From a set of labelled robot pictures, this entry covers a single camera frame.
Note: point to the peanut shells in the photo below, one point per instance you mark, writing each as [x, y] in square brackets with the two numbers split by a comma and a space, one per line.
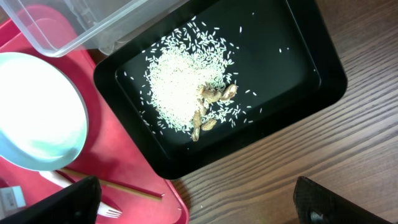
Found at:
[204, 117]

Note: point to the pile of white rice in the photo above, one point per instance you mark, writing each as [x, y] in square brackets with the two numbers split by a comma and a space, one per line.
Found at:
[171, 71]

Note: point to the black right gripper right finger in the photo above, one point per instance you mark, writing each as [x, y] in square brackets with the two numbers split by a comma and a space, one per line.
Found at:
[316, 204]

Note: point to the wooden chopstick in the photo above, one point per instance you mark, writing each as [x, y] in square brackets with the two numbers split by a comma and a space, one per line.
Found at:
[115, 186]

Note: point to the white plastic fork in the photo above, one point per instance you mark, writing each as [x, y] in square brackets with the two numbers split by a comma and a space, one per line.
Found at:
[103, 209]

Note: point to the black plastic tray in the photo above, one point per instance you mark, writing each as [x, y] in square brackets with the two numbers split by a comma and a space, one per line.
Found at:
[284, 63]

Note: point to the light blue round plate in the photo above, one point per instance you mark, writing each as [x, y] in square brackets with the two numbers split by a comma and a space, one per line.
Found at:
[44, 119]

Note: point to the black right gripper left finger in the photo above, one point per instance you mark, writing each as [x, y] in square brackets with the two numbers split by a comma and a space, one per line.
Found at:
[75, 204]

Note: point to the red plastic tray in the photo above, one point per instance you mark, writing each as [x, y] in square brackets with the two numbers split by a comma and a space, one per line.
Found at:
[109, 152]

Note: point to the clear plastic bin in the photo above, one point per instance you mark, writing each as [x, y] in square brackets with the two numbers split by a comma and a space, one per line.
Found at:
[56, 27]

